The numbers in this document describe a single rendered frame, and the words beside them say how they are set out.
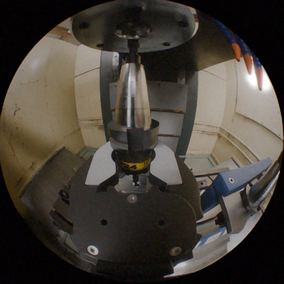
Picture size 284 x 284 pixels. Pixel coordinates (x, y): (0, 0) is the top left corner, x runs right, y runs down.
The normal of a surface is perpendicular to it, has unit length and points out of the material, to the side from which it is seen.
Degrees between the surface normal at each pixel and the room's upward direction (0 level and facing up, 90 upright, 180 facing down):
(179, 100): 90
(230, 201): 0
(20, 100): 90
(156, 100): 88
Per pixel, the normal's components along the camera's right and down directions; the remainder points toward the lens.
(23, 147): 0.99, 0.06
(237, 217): 0.00, -0.88
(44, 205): 0.41, -0.78
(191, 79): -0.11, 0.47
